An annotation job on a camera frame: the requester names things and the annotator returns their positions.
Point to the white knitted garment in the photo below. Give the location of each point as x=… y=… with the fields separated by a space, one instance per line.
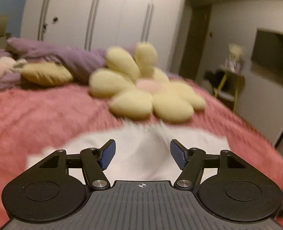
x=143 y=152

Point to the yellow flower-shaped pillow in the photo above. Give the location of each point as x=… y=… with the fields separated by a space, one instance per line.
x=137 y=88

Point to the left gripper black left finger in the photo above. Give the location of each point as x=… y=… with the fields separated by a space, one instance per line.
x=93 y=162

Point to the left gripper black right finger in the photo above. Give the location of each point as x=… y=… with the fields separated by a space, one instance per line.
x=192 y=163

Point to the yellow-legged side table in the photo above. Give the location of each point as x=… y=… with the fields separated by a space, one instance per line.
x=230 y=86

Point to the pink ribbed bedspread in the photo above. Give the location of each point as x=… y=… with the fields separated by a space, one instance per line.
x=31 y=120

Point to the black wall television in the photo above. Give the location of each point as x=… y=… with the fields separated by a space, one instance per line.
x=267 y=55

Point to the purple blanket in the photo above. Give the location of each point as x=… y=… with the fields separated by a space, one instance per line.
x=80 y=63

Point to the black bag under table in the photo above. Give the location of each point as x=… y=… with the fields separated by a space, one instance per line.
x=214 y=78

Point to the white wardrobe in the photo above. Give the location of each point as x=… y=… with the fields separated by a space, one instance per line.
x=91 y=24

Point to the dark wooden door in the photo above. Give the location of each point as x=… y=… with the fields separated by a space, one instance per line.
x=195 y=42

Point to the small yellow pillow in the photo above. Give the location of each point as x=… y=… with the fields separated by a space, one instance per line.
x=45 y=74

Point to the wrapped flower bouquet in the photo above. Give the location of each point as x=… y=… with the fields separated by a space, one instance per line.
x=234 y=62

